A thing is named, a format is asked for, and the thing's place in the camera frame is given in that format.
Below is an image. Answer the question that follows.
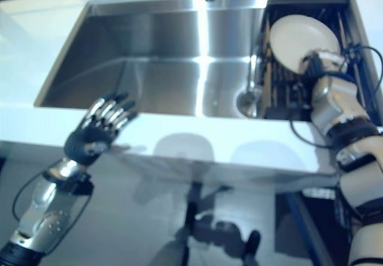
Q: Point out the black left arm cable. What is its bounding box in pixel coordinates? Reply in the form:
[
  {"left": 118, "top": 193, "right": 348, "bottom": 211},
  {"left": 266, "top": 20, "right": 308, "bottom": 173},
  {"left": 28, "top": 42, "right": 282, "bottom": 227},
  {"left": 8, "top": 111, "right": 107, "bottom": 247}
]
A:
[{"left": 12, "top": 171, "right": 48, "bottom": 221}]

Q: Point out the robot right leg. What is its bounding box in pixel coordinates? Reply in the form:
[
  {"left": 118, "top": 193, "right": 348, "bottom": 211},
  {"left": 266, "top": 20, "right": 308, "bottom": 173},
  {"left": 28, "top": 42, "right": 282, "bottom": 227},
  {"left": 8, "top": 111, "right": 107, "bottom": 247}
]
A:
[{"left": 242, "top": 229, "right": 262, "bottom": 266}]

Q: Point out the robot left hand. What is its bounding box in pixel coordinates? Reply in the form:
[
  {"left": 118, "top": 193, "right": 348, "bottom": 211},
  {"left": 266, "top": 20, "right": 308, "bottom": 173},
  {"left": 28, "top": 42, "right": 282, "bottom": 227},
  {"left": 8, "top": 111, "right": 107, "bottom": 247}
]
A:
[{"left": 65, "top": 92, "right": 138, "bottom": 167}]

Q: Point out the round steel sink drain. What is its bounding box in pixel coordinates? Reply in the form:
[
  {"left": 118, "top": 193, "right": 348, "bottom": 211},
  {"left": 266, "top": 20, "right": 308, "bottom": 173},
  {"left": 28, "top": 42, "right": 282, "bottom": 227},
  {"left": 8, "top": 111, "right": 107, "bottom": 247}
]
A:
[{"left": 235, "top": 89, "right": 261, "bottom": 119}]

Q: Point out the stainless steel sink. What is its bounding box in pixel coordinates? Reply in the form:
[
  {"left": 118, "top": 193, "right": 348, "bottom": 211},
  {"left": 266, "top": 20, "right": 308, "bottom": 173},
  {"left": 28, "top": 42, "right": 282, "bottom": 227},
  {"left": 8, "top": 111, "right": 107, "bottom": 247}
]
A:
[{"left": 32, "top": 0, "right": 383, "bottom": 123}]

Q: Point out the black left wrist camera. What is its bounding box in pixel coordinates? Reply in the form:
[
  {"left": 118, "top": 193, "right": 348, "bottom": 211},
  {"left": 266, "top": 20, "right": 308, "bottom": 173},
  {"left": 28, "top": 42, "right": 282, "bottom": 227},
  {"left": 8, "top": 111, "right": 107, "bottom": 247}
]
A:
[{"left": 64, "top": 173, "right": 95, "bottom": 195}]

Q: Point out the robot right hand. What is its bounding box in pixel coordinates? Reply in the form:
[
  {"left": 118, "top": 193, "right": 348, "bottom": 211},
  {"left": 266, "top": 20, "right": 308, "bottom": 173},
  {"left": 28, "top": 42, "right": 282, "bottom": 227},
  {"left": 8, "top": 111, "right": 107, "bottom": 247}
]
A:
[{"left": 300, "top": 49, "right": 349, "bottom": 77}]

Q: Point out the black dish drying rack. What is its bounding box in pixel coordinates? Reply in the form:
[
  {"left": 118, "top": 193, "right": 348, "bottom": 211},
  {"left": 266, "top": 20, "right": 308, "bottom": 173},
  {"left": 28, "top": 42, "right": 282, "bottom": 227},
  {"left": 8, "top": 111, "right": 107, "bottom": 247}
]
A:
[{"left": 259, "top": 0, "right": 375, "bottom": 120}]

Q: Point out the beige ceramic plate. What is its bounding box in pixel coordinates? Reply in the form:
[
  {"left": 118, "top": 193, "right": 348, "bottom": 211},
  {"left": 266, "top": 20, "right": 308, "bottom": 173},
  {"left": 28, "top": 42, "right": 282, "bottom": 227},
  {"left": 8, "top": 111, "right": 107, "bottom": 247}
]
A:
[{"left": 269, "top": 14, "right": 342, "bottom": 74}]

